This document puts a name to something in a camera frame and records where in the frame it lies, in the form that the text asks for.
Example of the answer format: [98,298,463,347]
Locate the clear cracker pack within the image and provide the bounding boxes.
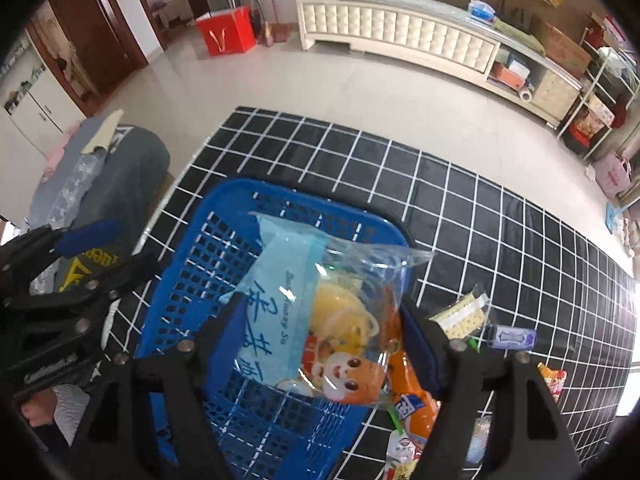
[430,285,489,339]

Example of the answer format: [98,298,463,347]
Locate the orange snack bar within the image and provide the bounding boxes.
[387,312,439,448]

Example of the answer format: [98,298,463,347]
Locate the purple blue tissue pack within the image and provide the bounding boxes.
[487,324,537,351]

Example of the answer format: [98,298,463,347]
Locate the blue plastic basket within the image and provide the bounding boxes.
[137,177,425,479]

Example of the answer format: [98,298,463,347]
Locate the blue bear cookie bag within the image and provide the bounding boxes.
[234,214,434,405]

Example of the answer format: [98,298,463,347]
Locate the red yellow snack pouch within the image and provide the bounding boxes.
[383,430,426,480]

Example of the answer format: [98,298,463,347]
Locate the orange yellow snack packet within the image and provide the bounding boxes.
[537,362,567,402]

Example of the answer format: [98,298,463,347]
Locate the person left hand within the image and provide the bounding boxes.
[21,388,58,428]

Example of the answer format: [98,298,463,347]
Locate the grey queen shirt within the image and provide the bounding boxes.
[27,110,170,294]

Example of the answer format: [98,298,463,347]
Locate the black white grid tablecloth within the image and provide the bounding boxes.
[102,105,639,480]

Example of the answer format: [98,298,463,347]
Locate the dark wooden door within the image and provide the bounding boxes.
[48,0,148,96]

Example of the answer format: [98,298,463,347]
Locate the pink tote bag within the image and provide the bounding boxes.
[593,152,631,198]

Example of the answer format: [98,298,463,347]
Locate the red paper bag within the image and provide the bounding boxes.
[195,6,256,56]

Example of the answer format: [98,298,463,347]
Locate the cream TV cabinet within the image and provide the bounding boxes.
[296,0,582,128]

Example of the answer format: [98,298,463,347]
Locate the cardboard box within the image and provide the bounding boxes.
[540,23,591,79]

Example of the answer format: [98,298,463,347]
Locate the white metal shelf rack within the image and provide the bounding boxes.
[556,21,639,162]

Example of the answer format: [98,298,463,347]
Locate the blue tissue box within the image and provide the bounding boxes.
[468,0,496,24]

